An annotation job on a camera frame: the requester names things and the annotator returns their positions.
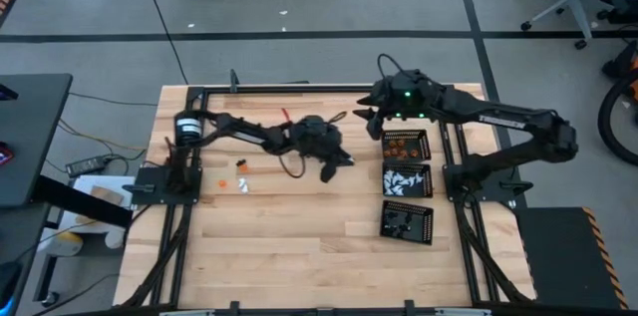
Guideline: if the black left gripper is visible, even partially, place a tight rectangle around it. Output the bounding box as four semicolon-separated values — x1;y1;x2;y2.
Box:
293;115;356;184

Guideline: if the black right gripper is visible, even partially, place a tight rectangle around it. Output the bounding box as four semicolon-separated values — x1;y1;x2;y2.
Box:
352;76;403;141

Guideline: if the black slotted plastic basket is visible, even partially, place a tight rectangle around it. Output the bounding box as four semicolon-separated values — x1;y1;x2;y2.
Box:
379;199;435;246
381;161;434;198
380;129;433;162

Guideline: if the silver metal bar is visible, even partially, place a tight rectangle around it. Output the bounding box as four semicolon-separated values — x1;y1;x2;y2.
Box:
435;308;493;316
159;308;216;316

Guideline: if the black power adapter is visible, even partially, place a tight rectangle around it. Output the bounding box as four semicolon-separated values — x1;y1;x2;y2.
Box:
65;155;107;178

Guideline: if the white cardboard box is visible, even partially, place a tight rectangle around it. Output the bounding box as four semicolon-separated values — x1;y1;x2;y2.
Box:
73;174;140;250

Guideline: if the black and orange machine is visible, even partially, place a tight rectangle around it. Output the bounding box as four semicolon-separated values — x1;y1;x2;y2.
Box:
600;39;638;103

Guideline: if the black desk crossbar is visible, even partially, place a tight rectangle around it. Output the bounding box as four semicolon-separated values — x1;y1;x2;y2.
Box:
32;174;135;230

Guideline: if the black chair base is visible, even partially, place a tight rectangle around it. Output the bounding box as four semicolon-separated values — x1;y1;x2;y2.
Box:
591;0;638;26

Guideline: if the white and yellow bag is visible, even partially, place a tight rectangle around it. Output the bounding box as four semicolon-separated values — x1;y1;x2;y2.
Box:
38;229;85;257

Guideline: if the dark grey desk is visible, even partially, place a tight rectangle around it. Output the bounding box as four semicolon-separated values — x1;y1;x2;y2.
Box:
0;73;75;208

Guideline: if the black stand foot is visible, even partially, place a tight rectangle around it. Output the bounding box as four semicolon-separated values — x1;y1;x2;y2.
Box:
33;254;62;307

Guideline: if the red lit desk device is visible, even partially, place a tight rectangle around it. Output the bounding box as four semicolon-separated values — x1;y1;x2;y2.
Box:
0;141;16;167

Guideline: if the dark left arm cable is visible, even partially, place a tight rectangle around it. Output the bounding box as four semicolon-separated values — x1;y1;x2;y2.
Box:
276;110;349;179

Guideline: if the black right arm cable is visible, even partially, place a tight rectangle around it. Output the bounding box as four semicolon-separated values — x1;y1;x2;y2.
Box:
376;53;406;81

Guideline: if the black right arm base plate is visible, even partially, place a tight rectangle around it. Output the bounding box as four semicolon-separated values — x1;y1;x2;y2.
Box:
443;163;533;202

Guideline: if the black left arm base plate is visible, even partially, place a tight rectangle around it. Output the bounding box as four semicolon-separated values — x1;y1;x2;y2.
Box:
123;163;203;206

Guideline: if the long black floor cable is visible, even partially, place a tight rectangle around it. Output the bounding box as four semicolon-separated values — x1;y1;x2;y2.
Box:
139;0;189;86

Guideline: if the thin black floor cable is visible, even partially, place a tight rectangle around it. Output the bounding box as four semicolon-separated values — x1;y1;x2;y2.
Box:
68;91;160;107

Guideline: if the yellow floor cable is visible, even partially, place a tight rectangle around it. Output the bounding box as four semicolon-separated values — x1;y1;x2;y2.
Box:
57;117;150;154

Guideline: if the black hose loop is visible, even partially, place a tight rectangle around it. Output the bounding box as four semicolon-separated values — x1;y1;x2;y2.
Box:
597;76;638;167

